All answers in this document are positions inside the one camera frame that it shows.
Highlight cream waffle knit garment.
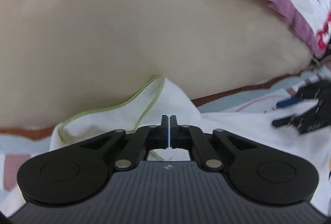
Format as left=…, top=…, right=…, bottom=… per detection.
left=50, top=77, right=330, bottom=216

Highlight beige bed base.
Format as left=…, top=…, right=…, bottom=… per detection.
left=1, top=0, right=311, bottom=128

